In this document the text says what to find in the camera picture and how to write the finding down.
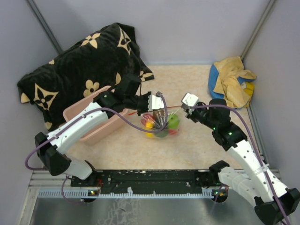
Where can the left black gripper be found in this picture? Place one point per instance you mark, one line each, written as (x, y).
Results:
(146, 108)

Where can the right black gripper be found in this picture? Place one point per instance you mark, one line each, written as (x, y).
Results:
(191, 115)

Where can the red chili pepper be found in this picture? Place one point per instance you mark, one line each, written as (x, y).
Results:
(146, 118)

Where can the clear zip top bag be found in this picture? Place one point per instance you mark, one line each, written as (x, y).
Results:
(135, 118)

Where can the yellow lemon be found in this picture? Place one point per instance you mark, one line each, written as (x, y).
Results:
(149, 127)

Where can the pink plastic bin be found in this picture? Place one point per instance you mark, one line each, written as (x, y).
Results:
(100, 131)

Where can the light green apple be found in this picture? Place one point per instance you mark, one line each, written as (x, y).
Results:
(173, 121)

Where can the red yellow apple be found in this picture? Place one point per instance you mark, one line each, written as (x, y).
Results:
(172, 131)

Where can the dark green lime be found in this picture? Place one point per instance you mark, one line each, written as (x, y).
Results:
(162, 134)

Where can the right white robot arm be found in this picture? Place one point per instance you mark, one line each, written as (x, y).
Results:
(272, 200)

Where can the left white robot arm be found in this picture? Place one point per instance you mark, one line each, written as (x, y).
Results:
(54, 146)

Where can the yellow blue crumpled cloth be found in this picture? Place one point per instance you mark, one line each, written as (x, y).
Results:
(229, 80)

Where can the black floral pillow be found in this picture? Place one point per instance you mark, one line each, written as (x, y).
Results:
(102, 58)

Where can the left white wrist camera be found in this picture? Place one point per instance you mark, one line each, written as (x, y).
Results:
(155, 103)

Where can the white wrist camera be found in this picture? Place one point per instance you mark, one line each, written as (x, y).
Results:
(189, 101)
(155, 103)

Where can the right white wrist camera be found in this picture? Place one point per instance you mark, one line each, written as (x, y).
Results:
(189, 101)

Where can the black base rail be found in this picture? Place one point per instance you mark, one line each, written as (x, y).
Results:
(146, 182)

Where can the aluminium frame bar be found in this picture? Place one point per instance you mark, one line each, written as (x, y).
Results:
(61, 184)

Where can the right corner frame post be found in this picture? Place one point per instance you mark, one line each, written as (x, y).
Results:
(268, 10)

